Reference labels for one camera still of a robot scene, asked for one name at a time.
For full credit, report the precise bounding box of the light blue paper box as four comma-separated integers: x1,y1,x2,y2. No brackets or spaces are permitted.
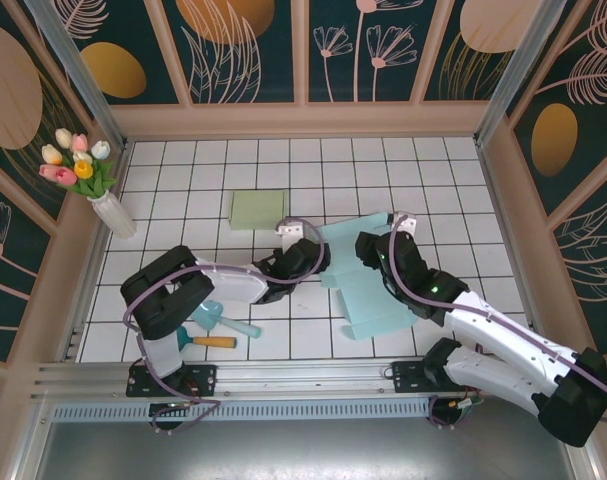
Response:
315,211,418,342

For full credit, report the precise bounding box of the green paper box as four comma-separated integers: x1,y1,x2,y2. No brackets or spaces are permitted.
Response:
227,189,290,231

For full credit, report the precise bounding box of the light blue plastic trowel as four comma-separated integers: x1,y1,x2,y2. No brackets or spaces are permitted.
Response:
190,299,263,340

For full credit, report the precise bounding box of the grey metal sheet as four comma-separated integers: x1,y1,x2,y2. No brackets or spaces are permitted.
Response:
12,394,599,480

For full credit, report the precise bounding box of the white ribbed vase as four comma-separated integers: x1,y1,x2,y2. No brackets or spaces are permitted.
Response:
86,192,138,240

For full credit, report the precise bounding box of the pastel tulip bouquet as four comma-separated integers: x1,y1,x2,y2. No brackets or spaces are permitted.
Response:
39,127,118,200

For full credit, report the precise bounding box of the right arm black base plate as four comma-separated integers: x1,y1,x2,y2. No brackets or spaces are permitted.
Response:
390,358,484,396

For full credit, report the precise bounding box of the aluminium side rail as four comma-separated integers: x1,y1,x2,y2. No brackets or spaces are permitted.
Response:
475,142,549,354
57,142,132,362

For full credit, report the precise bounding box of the teal fork with wooden handle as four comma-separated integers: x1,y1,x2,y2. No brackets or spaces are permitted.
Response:
175,327,238,351

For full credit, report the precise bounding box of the long aluminium mounting rail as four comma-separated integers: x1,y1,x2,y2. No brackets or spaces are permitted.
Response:
30,353,577,401

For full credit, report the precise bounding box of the small coloured wire bundle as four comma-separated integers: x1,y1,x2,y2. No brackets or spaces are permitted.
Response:
447,384,485,416

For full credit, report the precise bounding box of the grey slotted cable duct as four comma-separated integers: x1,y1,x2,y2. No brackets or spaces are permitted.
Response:
50,401,433,422

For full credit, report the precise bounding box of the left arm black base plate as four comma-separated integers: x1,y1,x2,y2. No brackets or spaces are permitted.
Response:
126,363,219,399

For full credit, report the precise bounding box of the aluminium frame post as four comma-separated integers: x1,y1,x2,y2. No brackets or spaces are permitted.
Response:
22,0,130,147
474,0,579,147

